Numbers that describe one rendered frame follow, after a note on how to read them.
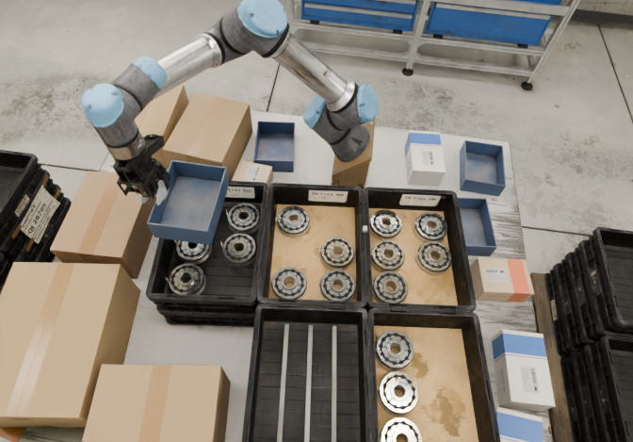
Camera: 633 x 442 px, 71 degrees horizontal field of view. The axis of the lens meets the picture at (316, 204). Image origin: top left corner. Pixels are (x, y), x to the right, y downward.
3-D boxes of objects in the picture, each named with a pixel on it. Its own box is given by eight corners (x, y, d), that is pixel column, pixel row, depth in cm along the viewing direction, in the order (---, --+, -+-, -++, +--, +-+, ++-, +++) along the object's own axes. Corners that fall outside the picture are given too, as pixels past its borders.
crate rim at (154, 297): (175, 182, 142) (174, 177, 140) (268, 186, 143) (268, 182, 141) (146, 301, 121) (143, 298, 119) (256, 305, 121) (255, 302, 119)
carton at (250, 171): (243, 171, 171) (240, 159, 165) (272, 178, 170) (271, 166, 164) (229, 205, 163) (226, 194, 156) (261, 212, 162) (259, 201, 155)
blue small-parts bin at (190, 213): (176, 175, 124) (171, 159, 119) (229, 182, 124) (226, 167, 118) (154, 237, 114) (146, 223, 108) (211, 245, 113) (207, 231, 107)
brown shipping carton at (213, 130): (202, 121, 185) (195, 91, 172) (252, 131, 183) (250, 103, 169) (172, 176, 169) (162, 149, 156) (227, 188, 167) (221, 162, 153)
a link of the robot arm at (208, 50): (218, 23, 132) (77, 93, 102) (238, 7, 125) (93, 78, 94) (238, 58, 136) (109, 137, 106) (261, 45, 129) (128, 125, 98)
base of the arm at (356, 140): (339, 138, 171) (322, 122, 166) (371, 121, 162) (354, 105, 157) (335, 168, 163) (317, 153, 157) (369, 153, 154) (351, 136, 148)
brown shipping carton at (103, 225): (105, 197, 163) (88, 171, 149) (164, 204, 162) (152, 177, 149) (72, 271, 146) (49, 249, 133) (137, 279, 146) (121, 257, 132)
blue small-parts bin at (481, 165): (459, 151, 181) (464, 139, 176) (495, 156, 181) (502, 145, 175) (460, 190, 171) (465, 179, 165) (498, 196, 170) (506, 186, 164)
